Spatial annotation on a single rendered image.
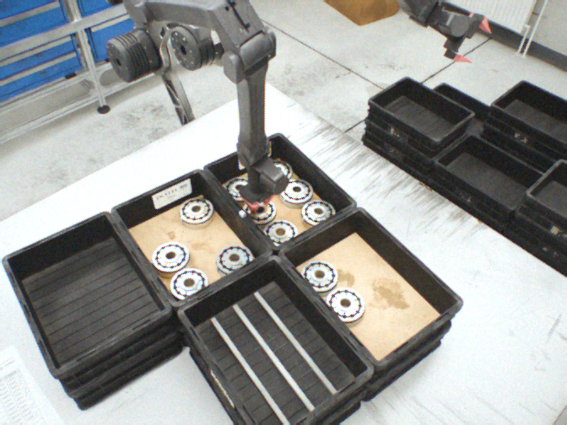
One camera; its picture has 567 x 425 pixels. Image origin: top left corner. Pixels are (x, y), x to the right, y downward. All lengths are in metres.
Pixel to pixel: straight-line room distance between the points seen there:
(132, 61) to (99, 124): 1.28
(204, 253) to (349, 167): 0.71
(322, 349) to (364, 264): 0.29
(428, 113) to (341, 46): 1.52
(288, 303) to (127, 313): 0.43
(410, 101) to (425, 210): 0.94
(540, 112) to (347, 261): 1.61
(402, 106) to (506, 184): 0.61
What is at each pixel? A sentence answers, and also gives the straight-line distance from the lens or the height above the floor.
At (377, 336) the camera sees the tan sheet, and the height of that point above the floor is 0.83.
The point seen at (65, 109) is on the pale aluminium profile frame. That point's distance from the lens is 3.33.
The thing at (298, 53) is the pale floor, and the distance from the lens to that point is 3.87.
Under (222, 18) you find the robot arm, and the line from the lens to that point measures 1.00.
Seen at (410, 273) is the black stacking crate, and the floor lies 0.87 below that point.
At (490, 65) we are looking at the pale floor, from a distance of 4.06.
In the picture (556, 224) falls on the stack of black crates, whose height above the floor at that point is 0.53.
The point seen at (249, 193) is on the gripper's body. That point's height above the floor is 0.96.
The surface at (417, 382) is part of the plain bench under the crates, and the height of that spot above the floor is 0.70.
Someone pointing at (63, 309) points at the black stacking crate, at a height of 0.83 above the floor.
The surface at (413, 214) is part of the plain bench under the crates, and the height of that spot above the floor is 0.70.
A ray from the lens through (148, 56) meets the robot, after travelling 2.16.
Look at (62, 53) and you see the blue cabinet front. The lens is 3.20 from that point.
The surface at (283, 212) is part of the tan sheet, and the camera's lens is 1.58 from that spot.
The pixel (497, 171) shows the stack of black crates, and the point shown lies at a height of 0.38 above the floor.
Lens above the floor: 2.02
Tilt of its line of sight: 49 degrees down
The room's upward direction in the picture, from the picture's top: 1 degrees clockwise
